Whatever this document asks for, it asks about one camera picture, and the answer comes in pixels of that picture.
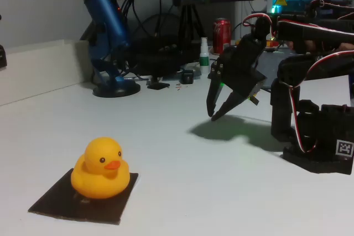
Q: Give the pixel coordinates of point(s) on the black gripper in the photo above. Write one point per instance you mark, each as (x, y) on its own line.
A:
(232, 73)

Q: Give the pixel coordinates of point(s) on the yellow rubber duck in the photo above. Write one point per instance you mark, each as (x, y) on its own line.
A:
(96, 183)

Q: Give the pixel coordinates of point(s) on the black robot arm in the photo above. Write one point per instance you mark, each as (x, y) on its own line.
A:
(285, 114)

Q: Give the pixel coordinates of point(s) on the black cardboard square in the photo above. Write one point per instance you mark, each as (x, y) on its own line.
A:
(116, 205)

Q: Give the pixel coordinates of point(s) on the person's right hand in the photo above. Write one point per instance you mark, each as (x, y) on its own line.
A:
(308, 46)

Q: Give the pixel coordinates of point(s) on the person's left hand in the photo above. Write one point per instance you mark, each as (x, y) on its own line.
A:
(347, 46)

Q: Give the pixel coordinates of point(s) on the small black cube device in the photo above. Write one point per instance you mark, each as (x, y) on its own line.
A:
(187, 77)

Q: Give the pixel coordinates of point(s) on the white green spray bottle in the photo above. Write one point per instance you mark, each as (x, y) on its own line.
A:
(204, 59)

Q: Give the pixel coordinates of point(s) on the dark grey laptop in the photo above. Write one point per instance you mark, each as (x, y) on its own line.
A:
(269, 64)

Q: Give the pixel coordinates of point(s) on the red soda can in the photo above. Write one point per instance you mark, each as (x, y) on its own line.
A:
(222, 34)

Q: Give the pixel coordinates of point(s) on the small black flat stand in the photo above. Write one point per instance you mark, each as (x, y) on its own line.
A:
(158, 85)

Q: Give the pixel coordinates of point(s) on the black electronic desk equipment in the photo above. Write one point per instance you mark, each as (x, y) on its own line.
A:
(160, 62)

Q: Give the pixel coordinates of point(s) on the small orange yellow object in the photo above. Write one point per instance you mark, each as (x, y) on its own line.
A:
(272, 44)

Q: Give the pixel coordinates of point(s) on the white fiducial marker tag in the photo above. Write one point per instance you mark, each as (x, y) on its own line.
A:
(344, 147)

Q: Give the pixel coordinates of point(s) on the blue desktop microphone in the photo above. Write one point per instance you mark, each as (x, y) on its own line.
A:
(108, 20)

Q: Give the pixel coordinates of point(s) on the white box ledge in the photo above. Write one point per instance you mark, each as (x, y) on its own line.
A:
(41, 67)

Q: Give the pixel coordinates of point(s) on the black object at table edge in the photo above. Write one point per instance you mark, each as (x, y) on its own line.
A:
(2, 57)

